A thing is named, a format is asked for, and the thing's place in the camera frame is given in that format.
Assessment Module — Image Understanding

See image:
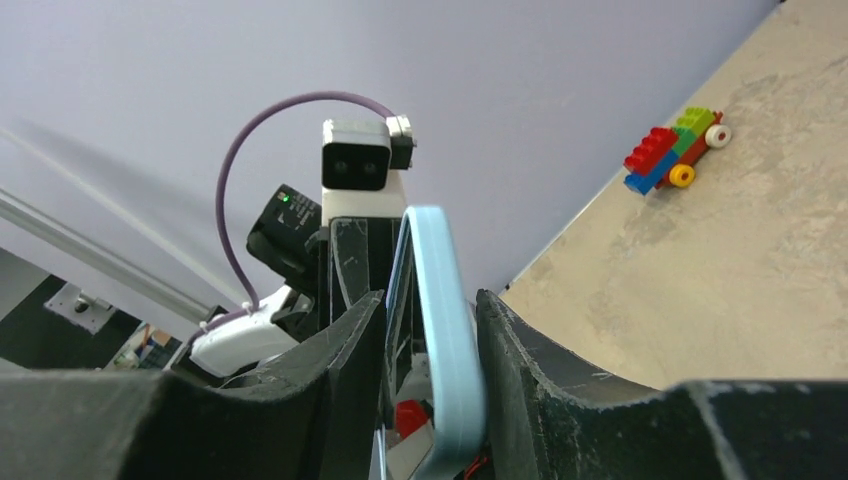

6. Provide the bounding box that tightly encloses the light blue phone case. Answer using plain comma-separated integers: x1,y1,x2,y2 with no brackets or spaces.
386,206,487,479

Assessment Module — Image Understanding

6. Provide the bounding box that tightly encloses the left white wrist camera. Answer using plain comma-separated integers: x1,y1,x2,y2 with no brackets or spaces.
321,115,417,226

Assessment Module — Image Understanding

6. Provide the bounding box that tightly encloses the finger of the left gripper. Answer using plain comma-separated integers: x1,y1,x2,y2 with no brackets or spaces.
317,217,400,329

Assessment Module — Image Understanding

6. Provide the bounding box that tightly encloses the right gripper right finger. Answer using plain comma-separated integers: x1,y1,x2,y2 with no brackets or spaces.
475,290,847,479

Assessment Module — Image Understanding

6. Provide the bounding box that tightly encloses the aluminium frame rail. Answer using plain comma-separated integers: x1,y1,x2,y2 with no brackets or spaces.
1,188,209,323

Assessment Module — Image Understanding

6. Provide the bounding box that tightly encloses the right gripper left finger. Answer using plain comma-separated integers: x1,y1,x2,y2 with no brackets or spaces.
1,291,386,479

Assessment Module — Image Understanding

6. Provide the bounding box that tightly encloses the black phone from case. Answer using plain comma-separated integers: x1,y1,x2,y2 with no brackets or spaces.
378,218,432,479

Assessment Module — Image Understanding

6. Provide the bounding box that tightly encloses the colourful toy brick car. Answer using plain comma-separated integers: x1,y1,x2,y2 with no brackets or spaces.
623,107,733,196

